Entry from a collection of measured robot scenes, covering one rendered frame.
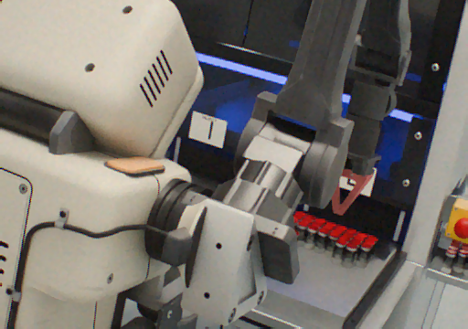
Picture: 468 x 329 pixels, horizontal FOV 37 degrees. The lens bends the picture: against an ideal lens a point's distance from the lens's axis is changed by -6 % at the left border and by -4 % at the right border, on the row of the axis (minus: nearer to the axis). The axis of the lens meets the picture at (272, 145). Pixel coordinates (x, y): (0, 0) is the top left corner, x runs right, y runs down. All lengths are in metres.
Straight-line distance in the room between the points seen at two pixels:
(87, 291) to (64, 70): 0.21
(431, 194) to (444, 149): 0.10
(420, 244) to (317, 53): 0.82
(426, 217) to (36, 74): 0.96
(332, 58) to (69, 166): 0.28
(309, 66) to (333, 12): 0.06
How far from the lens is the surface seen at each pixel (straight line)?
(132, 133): 0.71
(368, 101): 1.08
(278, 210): 0.70
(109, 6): 0.73
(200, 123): 1.61
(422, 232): 1.49
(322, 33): 0.74
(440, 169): 1.45
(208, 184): 1.69
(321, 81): 0.75
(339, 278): 1.37
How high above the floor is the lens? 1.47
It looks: 17 degrees down
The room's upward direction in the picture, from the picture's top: 12 degrees clockwise
